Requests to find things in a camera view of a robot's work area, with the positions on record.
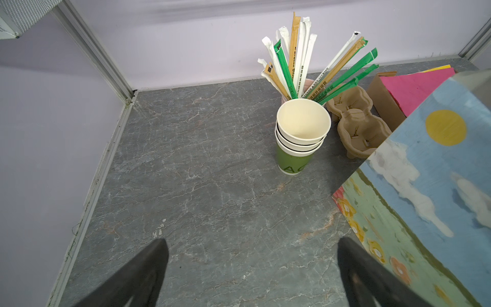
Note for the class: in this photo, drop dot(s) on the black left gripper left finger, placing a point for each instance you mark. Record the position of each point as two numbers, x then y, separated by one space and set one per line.
137 283

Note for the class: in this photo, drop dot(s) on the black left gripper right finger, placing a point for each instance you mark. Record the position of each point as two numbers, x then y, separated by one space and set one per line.
367 282

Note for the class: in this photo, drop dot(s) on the green white paper bag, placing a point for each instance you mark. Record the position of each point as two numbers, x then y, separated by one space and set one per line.
420 204

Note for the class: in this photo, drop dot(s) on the paper cups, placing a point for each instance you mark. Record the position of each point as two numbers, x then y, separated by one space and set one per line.
300 129

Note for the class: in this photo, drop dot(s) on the brown pulp cup carrier stack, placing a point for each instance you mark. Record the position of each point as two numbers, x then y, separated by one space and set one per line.
360 131

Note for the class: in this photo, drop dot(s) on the pink straw holder cup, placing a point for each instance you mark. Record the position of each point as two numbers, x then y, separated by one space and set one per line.
307 84

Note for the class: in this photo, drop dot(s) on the bundle of wrapped straws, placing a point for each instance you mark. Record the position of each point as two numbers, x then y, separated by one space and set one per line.
290 54

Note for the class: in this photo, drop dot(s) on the small white wire basket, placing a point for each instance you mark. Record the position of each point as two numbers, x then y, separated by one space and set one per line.
17 16

